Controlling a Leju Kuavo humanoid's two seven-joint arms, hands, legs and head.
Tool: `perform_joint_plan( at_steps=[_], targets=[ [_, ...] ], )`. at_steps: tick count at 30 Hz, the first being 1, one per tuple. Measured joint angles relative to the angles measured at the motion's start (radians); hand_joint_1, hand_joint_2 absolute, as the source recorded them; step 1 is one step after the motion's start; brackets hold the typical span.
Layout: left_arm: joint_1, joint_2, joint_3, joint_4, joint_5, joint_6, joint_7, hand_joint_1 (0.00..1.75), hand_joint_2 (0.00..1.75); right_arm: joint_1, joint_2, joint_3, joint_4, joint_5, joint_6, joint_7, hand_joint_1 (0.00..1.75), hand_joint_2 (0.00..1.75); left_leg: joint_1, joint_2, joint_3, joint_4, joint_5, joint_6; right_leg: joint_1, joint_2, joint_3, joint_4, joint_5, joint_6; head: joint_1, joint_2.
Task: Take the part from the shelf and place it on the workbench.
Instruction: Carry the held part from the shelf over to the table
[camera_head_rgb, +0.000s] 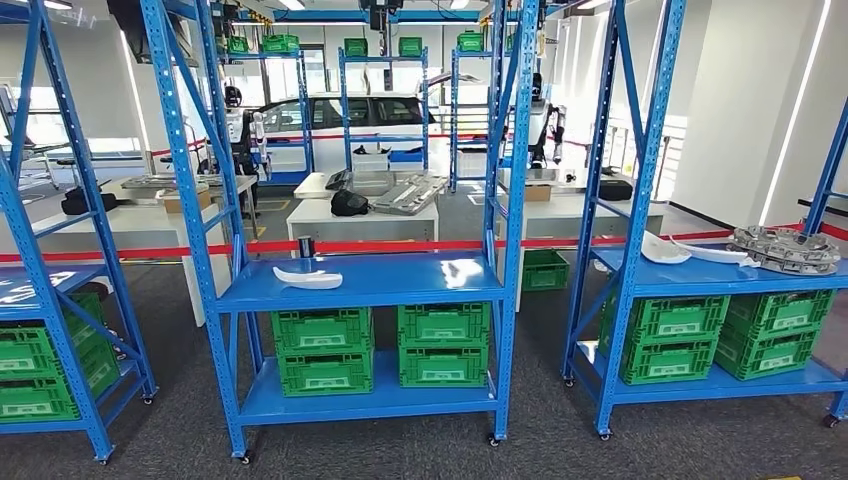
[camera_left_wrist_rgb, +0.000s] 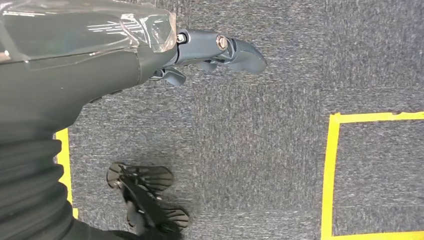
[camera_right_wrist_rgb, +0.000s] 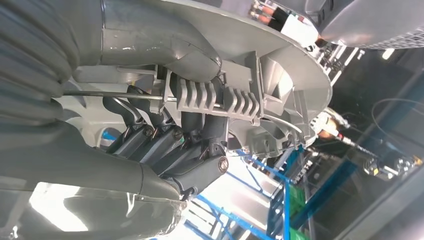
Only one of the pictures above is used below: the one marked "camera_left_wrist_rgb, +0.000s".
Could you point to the yellow floor tape square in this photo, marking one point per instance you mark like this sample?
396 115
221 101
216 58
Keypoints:
329 182
63 159

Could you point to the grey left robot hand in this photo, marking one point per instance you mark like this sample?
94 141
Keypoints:
66 76

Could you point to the black robot foot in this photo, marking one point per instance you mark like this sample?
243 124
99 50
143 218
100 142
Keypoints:
149 205

